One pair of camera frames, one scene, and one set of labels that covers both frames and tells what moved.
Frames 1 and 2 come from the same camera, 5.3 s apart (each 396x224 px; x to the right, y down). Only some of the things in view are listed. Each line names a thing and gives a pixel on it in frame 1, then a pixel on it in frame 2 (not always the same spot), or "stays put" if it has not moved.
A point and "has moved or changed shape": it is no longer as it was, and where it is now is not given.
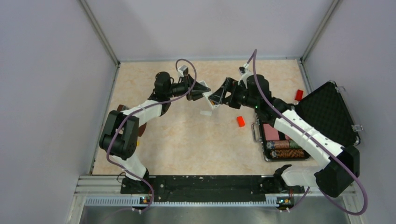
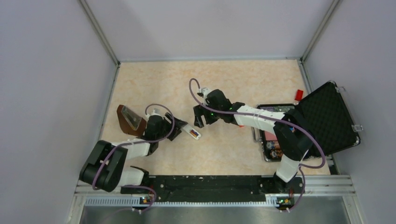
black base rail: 205,189 stays put
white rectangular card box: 207,94 has moved or changed shape
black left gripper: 196,93 -> 178,124
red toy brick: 299,95 stays put
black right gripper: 230,85 -> 200,111
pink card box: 271,134 stays put
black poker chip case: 325,111 stays put
